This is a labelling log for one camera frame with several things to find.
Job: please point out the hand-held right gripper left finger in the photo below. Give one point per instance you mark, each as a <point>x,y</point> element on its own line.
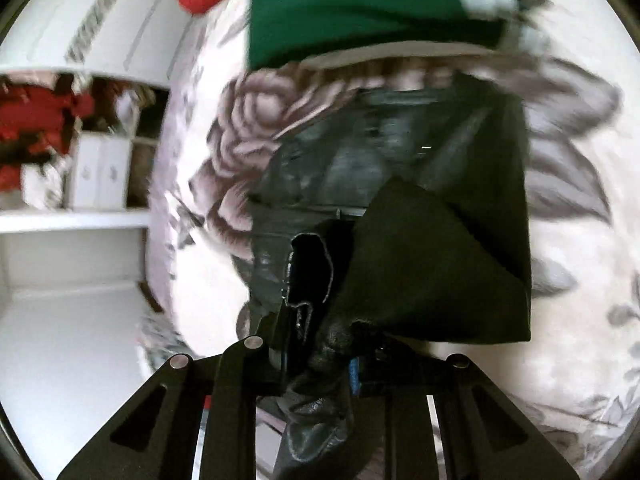
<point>280,355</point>

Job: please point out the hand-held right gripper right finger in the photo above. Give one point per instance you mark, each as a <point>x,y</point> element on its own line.
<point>356,377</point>

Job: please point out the black leather jacket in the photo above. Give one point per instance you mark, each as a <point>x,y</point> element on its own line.
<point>400,210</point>

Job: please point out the red clothes pile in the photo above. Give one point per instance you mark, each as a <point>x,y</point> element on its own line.
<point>37,125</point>

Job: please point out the white storage box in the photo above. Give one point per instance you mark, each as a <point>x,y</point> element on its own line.
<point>100,172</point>

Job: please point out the floral bed sheet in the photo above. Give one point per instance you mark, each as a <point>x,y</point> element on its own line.
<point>575,210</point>

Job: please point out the white shelf unit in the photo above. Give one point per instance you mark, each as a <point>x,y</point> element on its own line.
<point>65,135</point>

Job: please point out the green folded garment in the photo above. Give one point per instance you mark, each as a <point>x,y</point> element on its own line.
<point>360,10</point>

